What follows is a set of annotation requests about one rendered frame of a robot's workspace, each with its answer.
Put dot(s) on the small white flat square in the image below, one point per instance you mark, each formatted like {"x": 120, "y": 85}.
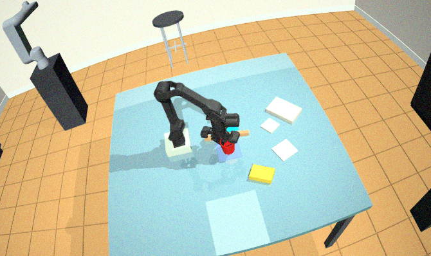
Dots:
{"x": 270, "y": 125}

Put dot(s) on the yellow rectangular block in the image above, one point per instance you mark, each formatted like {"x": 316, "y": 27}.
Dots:
{"x": 262, "y": 174}

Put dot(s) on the white flat square tile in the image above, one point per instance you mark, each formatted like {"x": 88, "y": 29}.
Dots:
{"x": 284, "y": 150}

